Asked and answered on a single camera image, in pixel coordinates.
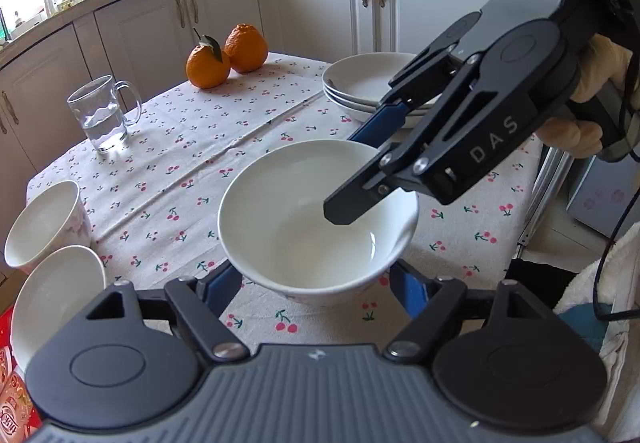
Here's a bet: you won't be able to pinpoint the white plate with fruit print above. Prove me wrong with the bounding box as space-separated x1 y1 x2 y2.
322 52 414 124

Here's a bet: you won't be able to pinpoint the white bowl with floral outside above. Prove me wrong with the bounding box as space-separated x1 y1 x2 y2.
4 180 92 274

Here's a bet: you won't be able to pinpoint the white kitchen cabinets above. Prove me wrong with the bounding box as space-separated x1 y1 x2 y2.
1 0 487 208

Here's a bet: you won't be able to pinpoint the right hand in glove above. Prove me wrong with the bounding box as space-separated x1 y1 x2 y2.
536 35 632 159

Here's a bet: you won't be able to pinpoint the red drink carton box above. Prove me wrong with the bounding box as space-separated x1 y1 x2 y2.
0 307 41 443

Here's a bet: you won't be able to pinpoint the cherry print tablecloth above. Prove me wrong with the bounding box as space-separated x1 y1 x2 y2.
26 53 541 350

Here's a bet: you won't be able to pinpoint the bumpy orange without leaf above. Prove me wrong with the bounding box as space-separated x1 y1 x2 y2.
224 24 269 74

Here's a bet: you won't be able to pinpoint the orange with green leaf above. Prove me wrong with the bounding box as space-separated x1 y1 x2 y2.
186 34 231 90

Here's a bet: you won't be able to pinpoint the glass mug with water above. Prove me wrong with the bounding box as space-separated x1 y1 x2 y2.
66 75 142 153

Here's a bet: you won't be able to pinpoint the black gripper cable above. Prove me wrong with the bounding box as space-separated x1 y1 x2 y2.
592 72 640 323

